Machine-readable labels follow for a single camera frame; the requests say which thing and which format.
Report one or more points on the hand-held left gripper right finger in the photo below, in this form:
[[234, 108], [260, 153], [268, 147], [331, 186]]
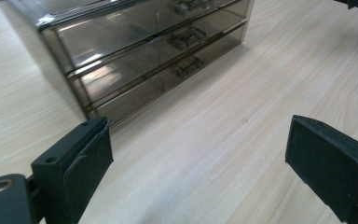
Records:
[[332, 161]]

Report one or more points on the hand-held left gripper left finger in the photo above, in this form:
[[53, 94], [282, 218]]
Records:
[[74, 165]]

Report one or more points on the smoky transparent plastic drawer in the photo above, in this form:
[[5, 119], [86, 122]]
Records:
[[105, 40], [121, 71], [143, 91]]

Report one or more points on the smoky transparent drawer cabinet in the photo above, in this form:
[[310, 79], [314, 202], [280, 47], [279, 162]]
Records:
[[59, 12]]

